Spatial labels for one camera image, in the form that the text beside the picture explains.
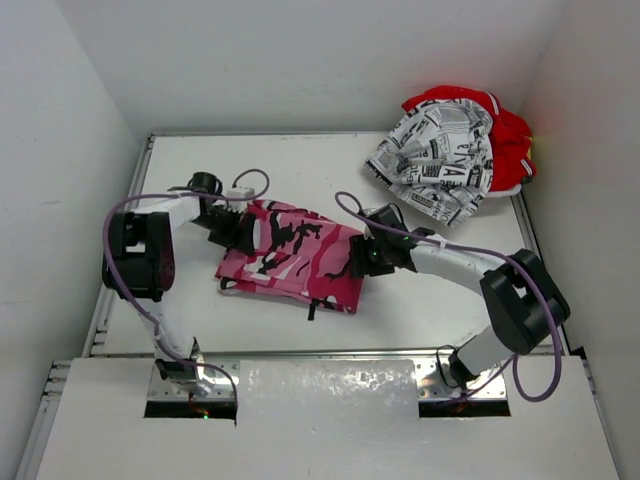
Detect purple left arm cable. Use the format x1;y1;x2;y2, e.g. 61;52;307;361
101;168;273;391

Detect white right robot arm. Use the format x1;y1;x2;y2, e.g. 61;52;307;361
349;204;571;391

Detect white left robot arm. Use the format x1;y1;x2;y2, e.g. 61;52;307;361
102;172;260;398

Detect red trousers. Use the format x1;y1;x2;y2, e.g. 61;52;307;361
402;85;537;196

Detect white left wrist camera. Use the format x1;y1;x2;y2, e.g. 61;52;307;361
225;186;255;202

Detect pink camouflage trousers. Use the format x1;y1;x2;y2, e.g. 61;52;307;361
216;200;363;320

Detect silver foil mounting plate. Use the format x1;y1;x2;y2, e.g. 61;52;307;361
144;349;511;424

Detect newspaper print white trousers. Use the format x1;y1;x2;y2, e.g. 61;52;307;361
364;98;494;229

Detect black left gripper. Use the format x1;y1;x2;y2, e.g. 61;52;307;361
192;206;253;256

